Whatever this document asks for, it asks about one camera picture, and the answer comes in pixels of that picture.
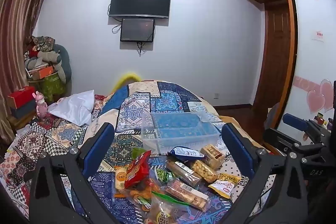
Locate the patterned cloth bag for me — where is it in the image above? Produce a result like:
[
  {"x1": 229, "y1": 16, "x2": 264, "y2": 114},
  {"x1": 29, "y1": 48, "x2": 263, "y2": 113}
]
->
[{"x1": 31, "y1": 35, "x2": 55, "y2": 52}]

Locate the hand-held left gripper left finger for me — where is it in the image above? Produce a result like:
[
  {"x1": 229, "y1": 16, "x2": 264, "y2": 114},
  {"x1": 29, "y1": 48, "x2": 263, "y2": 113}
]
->
[{"x1": 28, "y1": 122, "x2": 116, "y2": 224}]

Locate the blue snack packet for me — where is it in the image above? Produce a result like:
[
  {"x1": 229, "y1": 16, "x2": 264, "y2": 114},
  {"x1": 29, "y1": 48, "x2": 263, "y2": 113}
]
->
[{"x1": 168, "y1": 146, "x2": 206, "y2": 161}]

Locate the small yellow snack packet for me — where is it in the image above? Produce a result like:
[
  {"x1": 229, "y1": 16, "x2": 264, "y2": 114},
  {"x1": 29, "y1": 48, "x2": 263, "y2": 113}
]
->
[{"x1": 218, "y1": 173, "x2": 242, "y2": 184}]

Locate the orange cardboard box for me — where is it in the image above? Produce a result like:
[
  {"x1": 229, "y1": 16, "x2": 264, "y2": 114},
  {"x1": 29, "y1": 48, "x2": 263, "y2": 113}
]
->
[{"x1": 28, "y1": 67, "x2": 57, "y2": 80}]

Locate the striped curtain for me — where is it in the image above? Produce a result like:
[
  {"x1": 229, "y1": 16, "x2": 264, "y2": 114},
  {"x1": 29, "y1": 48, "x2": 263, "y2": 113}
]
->
[{"x1": 0, "y1": 0, "x2": 57, "y2": 135}]

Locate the green pea snack packet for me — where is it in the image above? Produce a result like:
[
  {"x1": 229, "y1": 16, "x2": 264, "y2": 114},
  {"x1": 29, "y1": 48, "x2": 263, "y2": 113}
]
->
[{"x1": 155, "y1": 168, "x2": 175, "y2": 184}]

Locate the pink heart sticker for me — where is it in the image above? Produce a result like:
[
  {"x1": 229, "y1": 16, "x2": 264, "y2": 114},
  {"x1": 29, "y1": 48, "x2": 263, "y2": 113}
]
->
[{"x1": 307, "y1": 79, "x2": 334, "y2": 113}]

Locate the patchwork blanket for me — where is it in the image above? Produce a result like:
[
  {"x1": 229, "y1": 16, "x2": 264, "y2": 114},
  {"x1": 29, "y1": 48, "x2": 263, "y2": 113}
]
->
[{"x1": 0, "y1": 80, "x2": 265, "y2": 224}]

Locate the long dark label biscuit pack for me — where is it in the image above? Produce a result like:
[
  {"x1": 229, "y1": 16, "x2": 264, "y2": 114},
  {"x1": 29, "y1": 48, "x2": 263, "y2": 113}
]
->
[{"x1": 166, "y1": 160, "x2": 202, "y2": 186}]

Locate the white yellow snack packet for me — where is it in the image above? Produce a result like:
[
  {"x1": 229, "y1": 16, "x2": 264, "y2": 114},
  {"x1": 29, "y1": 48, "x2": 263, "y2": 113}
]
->
[{"x1": 208, "y1": 180, "x2": 235, "y2": 199}]

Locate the clear peanut snack pack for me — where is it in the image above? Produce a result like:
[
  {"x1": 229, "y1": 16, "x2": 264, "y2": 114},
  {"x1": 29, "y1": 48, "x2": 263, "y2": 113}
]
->
[{"x1": 190, "y1": 160, "x2": 218, "y2": 183}]

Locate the grey plush pillow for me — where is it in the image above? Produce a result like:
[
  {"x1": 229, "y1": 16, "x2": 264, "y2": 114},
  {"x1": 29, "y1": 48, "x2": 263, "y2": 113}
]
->
[{"x1": 25, "y1": 51, "x2": 66, "y2": 84}]

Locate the black television cable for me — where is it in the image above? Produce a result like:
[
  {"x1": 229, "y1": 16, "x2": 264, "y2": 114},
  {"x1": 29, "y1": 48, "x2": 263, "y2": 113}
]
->
[{"x1": 108, "y1": 4, "x2": 122, "y2": 34}]

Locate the red snack packet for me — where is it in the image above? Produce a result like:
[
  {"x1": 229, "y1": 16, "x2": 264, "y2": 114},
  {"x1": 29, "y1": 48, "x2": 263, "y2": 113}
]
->
[{"x1": 124, "y1": 151, "x2": 152, "y2": 189}]

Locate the pink rabbit toy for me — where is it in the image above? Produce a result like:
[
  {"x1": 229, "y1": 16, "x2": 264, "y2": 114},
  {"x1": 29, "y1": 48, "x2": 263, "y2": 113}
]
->
[{"x1": 32, "y1": 91, "x2": 48, "y2": 119}]

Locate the red box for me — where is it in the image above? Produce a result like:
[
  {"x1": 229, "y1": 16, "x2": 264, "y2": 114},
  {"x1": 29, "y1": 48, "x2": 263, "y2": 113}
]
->
[{"x1": 7, "y1": 86, "x2": 36, "y2": 109}]

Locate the black monitor cable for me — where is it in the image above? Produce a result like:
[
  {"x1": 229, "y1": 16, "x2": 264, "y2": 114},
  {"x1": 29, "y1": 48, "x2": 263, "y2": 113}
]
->
[{"x1": 136, "y1": 42, "x2": 148, "y2": 56}]

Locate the small black wall monitor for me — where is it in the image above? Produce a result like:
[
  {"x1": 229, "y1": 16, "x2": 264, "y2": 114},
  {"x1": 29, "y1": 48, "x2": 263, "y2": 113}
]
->
[{"x1": 120, "y1": 18, "x2": 155, "y2": 43}]

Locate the green patterned bag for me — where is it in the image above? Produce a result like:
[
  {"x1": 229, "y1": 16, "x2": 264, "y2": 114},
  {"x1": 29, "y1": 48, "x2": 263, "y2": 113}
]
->
[{"x1": 42, "y1": 72, "x2": 66, "y2": 102}]

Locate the white pillow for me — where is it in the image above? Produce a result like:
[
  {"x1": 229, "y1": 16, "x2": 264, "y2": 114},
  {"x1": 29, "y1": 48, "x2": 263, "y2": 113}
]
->
[{"x1": 48, "y1": 90, "x2": 95, "y2": 126}]

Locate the white sliding door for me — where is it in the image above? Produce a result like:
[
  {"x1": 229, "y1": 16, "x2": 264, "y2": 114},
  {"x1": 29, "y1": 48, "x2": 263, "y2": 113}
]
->
[{"x1": 273, "y1": 0, "x2": 336, "y2": 132}]

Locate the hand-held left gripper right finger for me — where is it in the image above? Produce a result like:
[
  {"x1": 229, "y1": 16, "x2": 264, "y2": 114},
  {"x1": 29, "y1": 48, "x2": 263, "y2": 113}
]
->
[{"x1": 222, "y1": 123, "x2": 309, "y2": 224}]

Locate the lime green snack packet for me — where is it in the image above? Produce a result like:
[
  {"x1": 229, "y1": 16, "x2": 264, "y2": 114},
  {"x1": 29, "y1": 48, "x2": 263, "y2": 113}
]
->
[{"x1": 131, "y1": 148, "x2": 147, "y2": 161}]

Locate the red white paper sticker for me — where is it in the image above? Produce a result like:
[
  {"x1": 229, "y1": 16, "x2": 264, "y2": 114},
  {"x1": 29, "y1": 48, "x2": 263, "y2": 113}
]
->
[{"x1": 312, "y1": 29, "x2": 324, "y2": 42}]

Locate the wooden door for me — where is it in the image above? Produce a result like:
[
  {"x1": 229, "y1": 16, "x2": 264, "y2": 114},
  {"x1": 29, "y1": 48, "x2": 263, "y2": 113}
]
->
[{"x1": 264, "y1": 2, "x2": 292, "y2": 109}]

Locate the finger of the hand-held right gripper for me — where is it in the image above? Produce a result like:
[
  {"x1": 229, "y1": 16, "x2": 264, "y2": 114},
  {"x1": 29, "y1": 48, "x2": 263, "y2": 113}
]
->
[
  {"x1": 282, "y1": 113, "x2": 327, "y2": 135},
  {"x1": 263, "y1": 128, "x2": 326, "y2": 157}
]

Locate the dark grey box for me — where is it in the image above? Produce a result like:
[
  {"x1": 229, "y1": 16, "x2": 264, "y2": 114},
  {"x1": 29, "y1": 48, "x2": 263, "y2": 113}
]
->
[{"x1": 10, "y1": 102, "x2": 37, "y2": 119}]

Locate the large black wall television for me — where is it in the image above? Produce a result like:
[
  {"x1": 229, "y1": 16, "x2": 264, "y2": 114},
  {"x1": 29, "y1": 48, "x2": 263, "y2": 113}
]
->
[{"x1": 109, "y1": 0, "x2": 172, "y2": 18}]

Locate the yellow fluffy object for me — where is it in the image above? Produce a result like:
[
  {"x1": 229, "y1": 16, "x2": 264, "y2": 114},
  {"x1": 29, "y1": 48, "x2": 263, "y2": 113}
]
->
[{"x1": 110, "y1": 71, "x2": 141, "y2": 93}]

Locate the square cracker pack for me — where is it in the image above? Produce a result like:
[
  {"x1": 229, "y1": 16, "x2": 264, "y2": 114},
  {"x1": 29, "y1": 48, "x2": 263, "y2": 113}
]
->
[{"x1": 201, "y1": 144, "x2": 226, "y2": 170}]

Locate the clear plastic container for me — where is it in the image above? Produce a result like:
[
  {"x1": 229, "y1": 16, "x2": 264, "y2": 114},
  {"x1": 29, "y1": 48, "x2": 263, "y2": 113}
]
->
[{"x1": 141, "y1": 112, "x2": 220, "y2": 155}]

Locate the clear bag of snacks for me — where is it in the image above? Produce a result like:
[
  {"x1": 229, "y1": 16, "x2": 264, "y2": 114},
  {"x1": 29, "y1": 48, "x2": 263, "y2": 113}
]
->
[{"x1": 115, "y1": 182, "x2": 189, "y2": 224}]

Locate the orange round print packet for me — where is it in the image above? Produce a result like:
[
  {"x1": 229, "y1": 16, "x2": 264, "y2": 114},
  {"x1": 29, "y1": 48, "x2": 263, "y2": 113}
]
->
[{"x1": 115, "y1": 166, "x2": 132, "y2": 190}]

